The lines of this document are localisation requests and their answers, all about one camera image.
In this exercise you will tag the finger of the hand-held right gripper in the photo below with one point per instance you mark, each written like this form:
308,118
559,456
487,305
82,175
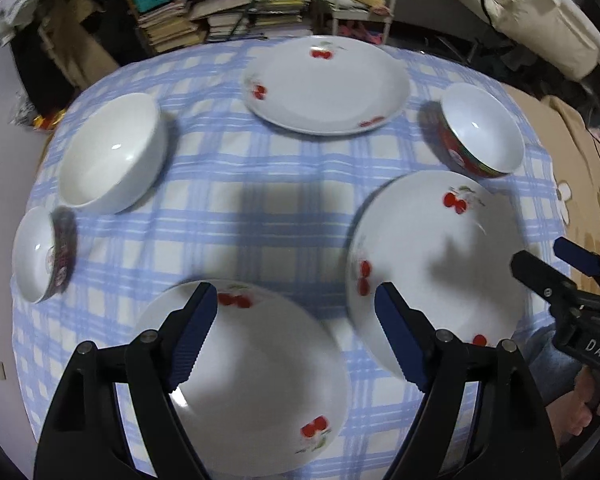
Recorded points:
535,272
577,256

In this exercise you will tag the blue checkered cloth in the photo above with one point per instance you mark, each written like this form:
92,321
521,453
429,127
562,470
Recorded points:
260,180

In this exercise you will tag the cardboard box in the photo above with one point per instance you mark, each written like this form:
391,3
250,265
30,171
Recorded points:
75,35

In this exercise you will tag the pile of papers and books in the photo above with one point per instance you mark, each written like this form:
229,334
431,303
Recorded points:
260,15

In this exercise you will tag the person's right hand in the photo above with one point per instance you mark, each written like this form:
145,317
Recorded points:
577,410

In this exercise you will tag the white padded jacket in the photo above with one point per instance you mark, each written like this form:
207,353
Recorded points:
530,5

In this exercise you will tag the white cherry print plate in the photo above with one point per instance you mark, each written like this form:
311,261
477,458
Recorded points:
330,85
260,375
430,240

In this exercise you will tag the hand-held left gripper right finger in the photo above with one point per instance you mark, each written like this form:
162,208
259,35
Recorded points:
395,332

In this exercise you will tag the person's denim leg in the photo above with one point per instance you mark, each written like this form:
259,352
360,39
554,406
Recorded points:
547,360

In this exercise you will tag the wooden bookshelf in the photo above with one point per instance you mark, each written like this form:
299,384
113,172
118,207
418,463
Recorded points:
130,5

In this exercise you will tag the small dark patterned bowl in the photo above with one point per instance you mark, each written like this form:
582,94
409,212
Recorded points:
32,255

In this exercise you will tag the plastic bag with yellow contents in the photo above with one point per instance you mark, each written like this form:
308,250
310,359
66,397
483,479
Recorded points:
37,120

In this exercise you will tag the large white bowl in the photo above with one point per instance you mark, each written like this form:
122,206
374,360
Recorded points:
105,155

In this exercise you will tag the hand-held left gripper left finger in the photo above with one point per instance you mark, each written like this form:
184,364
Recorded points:
196,330

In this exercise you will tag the white metal rack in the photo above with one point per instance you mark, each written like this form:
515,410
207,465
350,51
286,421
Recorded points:
337,10

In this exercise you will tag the red patterned bowl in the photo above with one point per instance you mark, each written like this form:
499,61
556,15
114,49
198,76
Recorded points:
480,120

